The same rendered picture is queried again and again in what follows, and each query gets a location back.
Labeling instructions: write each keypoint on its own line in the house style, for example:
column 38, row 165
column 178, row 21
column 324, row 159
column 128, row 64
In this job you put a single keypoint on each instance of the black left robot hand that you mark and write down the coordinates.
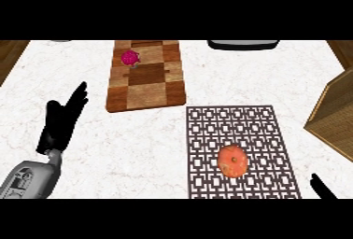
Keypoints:
column 59, row 121

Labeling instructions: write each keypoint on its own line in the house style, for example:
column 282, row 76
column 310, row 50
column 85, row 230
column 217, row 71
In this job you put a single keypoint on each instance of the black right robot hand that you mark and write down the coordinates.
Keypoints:
column 320, row 189

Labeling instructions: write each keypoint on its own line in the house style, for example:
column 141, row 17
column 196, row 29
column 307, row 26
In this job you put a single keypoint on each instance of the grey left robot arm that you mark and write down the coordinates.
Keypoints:
column 28, row 180

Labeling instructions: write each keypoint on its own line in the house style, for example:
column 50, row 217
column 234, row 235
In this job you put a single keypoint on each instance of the orange squash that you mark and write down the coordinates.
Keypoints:
column 231, row 161

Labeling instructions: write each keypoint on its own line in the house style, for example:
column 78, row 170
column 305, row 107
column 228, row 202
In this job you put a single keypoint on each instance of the brown patterned placemat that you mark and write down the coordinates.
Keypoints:
column 240, row 137

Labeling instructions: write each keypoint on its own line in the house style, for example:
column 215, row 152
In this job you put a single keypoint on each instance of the checkered wooden cutting board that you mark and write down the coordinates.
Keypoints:
column 144, row 76

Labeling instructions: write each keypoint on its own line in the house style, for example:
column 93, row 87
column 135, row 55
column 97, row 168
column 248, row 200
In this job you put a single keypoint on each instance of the pink cupcake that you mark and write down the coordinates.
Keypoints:
column 130, row 58

